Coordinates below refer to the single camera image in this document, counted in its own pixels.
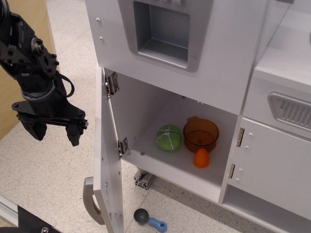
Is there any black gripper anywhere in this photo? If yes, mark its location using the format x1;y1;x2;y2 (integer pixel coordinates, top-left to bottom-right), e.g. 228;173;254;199
12;82;88;147

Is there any white low fridge door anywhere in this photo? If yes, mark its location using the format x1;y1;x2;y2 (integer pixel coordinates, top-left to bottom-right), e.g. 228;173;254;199
93;66;124;233

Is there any white toy fridge cabinet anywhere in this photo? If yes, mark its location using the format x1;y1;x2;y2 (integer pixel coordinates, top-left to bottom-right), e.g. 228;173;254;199
86;0;269;202

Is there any lower metal door hinge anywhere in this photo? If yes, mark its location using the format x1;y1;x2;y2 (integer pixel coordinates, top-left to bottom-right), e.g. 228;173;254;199
118;138;129;158

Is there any metal door hinge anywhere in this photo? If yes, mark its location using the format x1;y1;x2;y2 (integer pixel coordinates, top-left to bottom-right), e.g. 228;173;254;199
118;138;129;158
104;72;120;99

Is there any upper metal door hinge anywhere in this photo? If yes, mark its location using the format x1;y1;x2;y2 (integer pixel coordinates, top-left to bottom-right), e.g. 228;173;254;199
104;72;120;99

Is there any aluminium extrusion foot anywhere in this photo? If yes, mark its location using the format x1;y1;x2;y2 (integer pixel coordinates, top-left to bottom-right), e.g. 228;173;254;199
134;170;157;190

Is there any green toy cabbage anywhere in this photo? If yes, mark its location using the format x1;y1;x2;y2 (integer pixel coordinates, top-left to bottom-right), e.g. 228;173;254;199
156;124;182;151

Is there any blue grey measuring spoon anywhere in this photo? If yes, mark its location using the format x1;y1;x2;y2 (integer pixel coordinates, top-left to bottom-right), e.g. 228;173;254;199
134;208;167;233

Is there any wooden board panel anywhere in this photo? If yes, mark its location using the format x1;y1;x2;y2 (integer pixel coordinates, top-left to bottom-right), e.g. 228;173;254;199
0;0;61;141

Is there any orange translucent toy pot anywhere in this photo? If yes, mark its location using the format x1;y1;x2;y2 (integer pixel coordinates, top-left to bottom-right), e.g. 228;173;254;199
183;116;219;152

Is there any orange toy carrot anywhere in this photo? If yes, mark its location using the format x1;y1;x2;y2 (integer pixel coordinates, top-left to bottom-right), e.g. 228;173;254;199
193;148;209;168

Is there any grey ice dispenser recess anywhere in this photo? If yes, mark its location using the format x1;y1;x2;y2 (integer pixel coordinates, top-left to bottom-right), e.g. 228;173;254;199
118;0;214;72

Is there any lower right metal hinge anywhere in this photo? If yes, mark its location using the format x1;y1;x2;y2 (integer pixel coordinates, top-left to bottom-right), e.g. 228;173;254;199
228;164;235;179

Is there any upper right metal hinge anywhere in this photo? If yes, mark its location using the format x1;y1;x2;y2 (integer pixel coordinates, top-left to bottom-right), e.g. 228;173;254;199
236;127;245;147

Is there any white toy kitchen unit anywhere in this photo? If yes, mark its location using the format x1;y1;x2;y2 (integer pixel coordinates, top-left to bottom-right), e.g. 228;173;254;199
219;0;311;233

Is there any white oven cabinet door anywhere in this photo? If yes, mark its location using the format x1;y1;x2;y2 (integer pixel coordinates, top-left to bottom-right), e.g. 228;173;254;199
227;118;311;218

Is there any grey vent panel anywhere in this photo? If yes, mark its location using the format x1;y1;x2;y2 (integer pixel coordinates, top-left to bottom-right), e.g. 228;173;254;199
268;92;311;132

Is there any grey door handle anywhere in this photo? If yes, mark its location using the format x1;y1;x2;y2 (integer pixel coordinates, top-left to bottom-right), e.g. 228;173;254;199
83;177;105;225

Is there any aluminium frame rail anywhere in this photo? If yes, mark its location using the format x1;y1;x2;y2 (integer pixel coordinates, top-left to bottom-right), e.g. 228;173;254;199
0;195;18;227

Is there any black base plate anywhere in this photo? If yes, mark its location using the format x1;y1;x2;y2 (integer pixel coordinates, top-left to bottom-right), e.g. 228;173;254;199
0;206;61;233

